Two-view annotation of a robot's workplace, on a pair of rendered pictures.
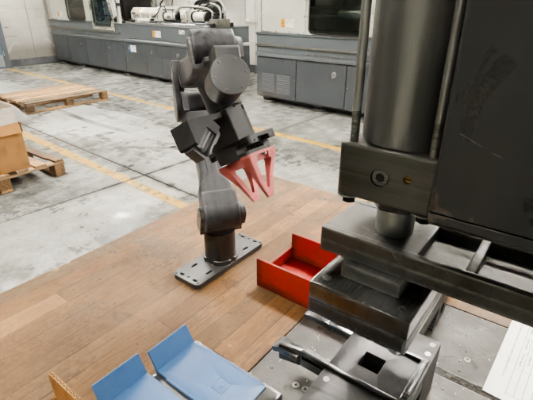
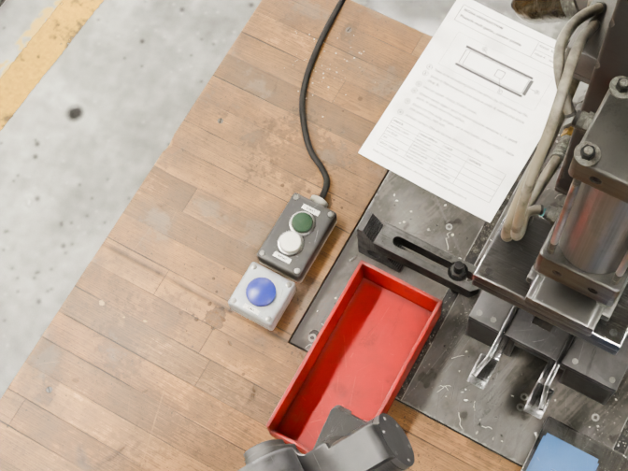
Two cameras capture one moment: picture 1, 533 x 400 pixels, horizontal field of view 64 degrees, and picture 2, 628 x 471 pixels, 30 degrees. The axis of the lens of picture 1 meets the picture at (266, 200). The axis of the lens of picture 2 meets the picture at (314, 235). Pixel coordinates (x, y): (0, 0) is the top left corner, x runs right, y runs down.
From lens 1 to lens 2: 1.23 m
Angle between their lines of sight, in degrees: 66
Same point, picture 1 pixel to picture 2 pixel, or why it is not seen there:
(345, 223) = (581, 308)
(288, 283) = not seen: hidden behind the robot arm
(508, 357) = (438, 185)
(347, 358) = (544, 341)
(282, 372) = (506, 422)
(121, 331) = not seen: outside the picture
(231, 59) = (385, 435)
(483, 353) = (435, 207)
